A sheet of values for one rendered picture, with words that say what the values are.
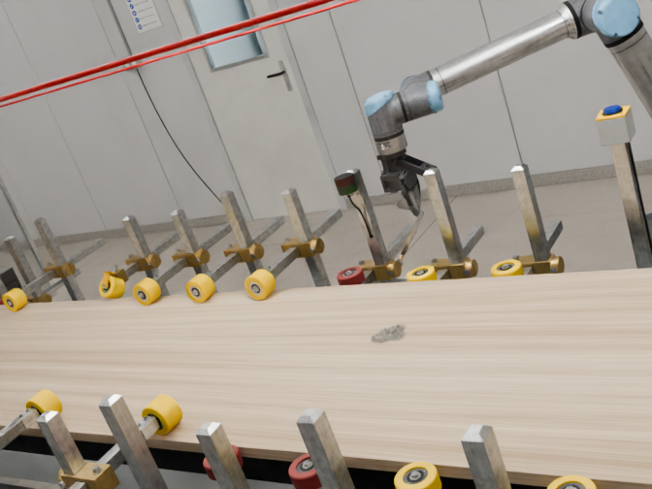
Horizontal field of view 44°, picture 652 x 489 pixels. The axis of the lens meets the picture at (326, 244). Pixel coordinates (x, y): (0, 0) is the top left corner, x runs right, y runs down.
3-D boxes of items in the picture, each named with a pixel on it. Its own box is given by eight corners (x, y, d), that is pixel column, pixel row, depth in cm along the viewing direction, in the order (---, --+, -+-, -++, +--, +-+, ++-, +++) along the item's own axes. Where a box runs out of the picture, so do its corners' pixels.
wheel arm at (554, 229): (553, 232, 245) (550, 219, 243) (565, 231, 243) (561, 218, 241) (506, 307, 212) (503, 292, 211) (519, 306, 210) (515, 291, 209)
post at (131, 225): (177, 325, 316) (127, 214, 300) (183, 325, 314) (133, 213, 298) (171, 330, 313) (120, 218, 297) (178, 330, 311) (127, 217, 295)
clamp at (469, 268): (439, 273, 243) (434, 257, 242) (480, 270, 236) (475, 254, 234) (431, 282, 239) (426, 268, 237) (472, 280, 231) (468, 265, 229)
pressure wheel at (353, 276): (355, 298, 249) (343, 265, 245) (377, 297, 245) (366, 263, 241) (342, 311, 243) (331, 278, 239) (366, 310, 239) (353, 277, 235)
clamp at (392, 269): (366, 274, 257) (361, 260, 255) (404, 272, 249) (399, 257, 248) (358, 283, 253) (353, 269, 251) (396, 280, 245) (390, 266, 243)
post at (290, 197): (334, 318, 272) (285, 187, 256) (342, 317, 270) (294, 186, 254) (329, 323, 269) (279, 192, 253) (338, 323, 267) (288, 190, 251)
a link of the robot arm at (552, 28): (598, -18, 243) (390, 79, 249) (614, -17, 232) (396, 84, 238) (609, 18, 247) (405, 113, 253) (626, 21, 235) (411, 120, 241)
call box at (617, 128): (607, 139, 200) (601, 109, 197) (636, 134, 196) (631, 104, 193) (601, 149, 195) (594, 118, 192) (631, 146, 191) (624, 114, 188)
